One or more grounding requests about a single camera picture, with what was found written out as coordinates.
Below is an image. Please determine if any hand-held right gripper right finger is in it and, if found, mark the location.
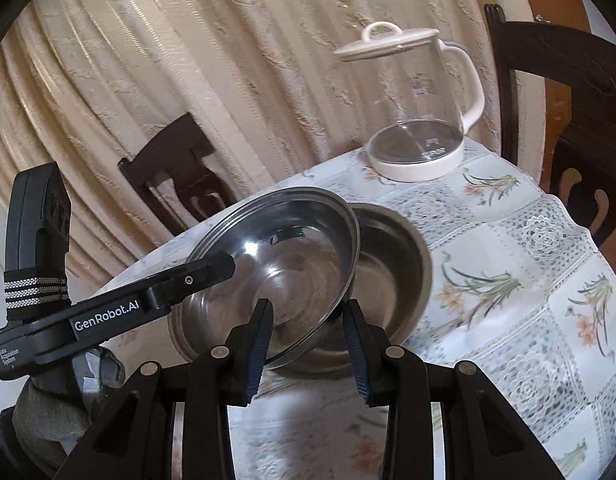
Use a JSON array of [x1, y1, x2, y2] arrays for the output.
[[341, 298, 566, 480]]

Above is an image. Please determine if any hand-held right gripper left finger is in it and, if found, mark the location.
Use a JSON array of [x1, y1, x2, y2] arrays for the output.
[[53, 297, 275, 480]]

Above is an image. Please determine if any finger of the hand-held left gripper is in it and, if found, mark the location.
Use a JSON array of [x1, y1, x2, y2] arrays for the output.
[[147, 252, 237, 313]]

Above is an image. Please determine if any person's left hand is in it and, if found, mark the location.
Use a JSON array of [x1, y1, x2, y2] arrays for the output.
[[0, 347, 124, 478]]

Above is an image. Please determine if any dark wooden chair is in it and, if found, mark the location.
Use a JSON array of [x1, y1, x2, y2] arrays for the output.
[[483, 4, 616, 252], [117, 112, 240, 237]]

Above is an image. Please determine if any floral lace-print tablecloth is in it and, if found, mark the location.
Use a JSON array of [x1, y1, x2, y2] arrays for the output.
[[95, 137, 616, 480]]

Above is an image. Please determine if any beige curtain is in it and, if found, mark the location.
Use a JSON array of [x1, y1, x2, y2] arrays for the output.
[[0, 0, 546, 301]]

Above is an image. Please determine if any glass electric kettle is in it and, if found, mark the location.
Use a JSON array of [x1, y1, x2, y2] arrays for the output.
[[334, 21, 485, 183]]

